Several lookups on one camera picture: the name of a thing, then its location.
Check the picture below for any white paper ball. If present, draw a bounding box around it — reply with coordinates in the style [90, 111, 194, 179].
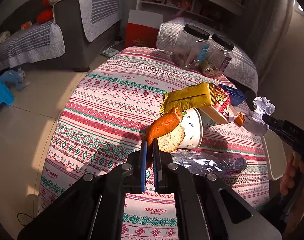
[243, 96, 275, 136]

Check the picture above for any orange peel piece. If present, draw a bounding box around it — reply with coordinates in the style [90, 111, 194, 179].
[145, 107, 185, 153]

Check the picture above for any dark blue carton box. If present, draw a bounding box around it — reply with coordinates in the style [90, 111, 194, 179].
[219, 84, 246, 106]

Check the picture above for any white floral paper cup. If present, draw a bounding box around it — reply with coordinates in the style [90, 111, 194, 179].
[179, 107, 203, 149]

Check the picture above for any red instant noodle packet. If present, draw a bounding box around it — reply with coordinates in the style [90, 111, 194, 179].
[199, 83, 235, 125]

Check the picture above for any light blue milk carton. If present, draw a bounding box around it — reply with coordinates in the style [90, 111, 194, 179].
[198, 109, 238, 127]

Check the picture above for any clear Ganten plastic bottle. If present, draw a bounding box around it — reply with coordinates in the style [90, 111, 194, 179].
[171, 150, 248, 179]

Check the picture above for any gold foil snack bag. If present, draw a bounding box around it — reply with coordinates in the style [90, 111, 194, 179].
[159, 82, 215, 114]

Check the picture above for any person's right hand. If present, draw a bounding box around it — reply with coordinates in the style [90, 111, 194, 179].
[280, 152, 304, 238]

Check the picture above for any patterned handmade tablecloth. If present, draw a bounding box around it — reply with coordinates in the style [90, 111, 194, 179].
[37, 47, 269, 239]

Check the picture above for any grey quilted bed cover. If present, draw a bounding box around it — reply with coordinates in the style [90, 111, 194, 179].
[156, 17, 260, 95]

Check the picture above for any clear jar purple label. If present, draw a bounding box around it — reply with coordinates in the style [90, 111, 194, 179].
[199, 33, 235, 79]

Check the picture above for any white power strip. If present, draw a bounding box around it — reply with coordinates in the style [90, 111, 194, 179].
[102, 48, 119, 59]

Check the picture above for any clear jar teal label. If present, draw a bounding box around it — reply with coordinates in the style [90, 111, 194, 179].
[172, 24, 209, 69]

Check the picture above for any red and white box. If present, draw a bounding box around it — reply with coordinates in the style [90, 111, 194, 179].
[125, 10, 163, 48]

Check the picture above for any grey sofa with covers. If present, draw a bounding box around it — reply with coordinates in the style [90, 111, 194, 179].
[0, 0, 122, 72]

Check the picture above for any blue plush toy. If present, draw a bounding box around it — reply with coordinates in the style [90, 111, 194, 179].
[0, 68, 31, 91]

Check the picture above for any white bookshelf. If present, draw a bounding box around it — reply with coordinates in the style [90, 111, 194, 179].
[136, 0, 245, 29]

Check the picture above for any red cushion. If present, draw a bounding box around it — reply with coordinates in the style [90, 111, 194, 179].
[36, 0, 54, 24]

